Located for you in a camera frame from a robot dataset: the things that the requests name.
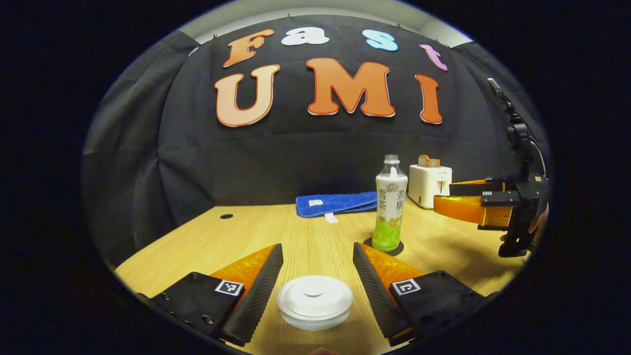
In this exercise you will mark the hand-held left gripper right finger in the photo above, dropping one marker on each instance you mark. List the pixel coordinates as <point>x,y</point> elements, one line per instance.
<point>377,301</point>

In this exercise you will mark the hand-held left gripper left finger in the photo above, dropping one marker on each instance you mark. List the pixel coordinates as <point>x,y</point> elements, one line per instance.
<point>259,301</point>

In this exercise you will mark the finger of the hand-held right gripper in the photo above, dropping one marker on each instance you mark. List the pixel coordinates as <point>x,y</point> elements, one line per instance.
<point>463,207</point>
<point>473,187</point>

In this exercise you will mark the white teacup lid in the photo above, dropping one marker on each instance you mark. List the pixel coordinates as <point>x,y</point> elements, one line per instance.
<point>315,296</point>

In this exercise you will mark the dark brown round coaster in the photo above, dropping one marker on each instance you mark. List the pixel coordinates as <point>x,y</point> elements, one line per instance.
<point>399,248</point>

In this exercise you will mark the clear green-label water bottle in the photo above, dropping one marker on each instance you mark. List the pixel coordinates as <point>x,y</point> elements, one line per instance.
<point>390,207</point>

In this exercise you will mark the white toaster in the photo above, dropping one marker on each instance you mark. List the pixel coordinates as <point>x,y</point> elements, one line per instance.
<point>426,187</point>

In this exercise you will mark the brown bread slice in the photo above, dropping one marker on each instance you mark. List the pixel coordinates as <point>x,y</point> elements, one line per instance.
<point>434,162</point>
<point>423,160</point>

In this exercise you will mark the blue towel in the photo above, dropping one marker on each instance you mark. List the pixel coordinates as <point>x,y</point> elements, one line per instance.
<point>340,203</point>

